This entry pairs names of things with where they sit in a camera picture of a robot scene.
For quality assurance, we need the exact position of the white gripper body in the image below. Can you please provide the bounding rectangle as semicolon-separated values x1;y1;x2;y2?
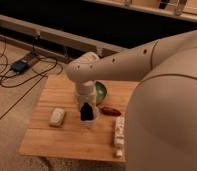
75;81;96;109

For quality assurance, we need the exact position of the black eraser block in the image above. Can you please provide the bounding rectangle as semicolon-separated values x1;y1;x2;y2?
80;103;94;121

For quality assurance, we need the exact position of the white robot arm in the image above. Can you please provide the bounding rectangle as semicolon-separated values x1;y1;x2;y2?
66;30;197;171

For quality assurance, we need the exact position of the green ceramic bowl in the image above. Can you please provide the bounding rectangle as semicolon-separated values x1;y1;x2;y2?
95;81;107;104

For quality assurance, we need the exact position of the translucent plastic cup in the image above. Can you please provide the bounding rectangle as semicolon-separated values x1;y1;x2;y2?
81;104;99;126

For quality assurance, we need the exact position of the white rectangular eraser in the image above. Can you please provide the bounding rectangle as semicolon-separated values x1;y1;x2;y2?
49;108;66;127

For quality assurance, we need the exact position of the red brown pepper toy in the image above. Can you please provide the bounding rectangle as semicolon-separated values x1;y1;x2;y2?
100;107;121;116

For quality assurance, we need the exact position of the wooden board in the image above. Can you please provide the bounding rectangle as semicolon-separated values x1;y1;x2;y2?
18;73;140;164

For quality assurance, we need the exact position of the white tube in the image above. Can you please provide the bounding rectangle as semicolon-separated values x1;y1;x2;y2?
114;116;125;158

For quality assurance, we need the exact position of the black floor cables left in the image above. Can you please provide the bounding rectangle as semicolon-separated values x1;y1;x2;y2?
0;31;65;129

